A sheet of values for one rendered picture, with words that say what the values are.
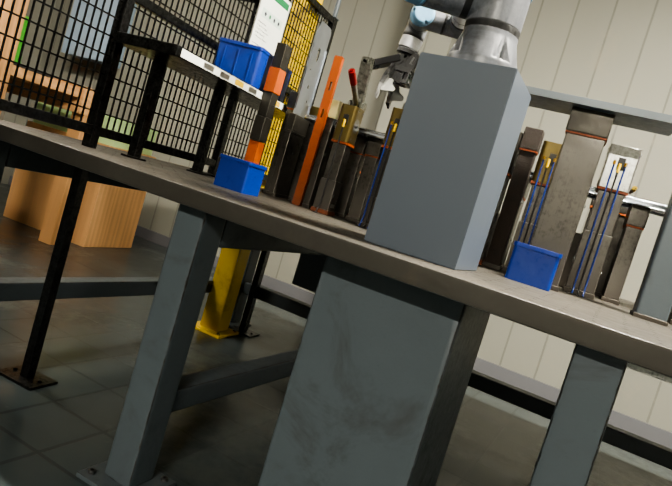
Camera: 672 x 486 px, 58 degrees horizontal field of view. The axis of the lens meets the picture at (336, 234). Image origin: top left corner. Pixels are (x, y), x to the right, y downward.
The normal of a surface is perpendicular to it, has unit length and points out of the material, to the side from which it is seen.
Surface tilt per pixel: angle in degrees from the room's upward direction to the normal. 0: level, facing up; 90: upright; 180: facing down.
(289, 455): 90
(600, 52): 90
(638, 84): 90
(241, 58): 90
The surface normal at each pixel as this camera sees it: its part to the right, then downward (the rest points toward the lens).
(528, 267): -0.36, -0.04
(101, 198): 0.90, 0.30
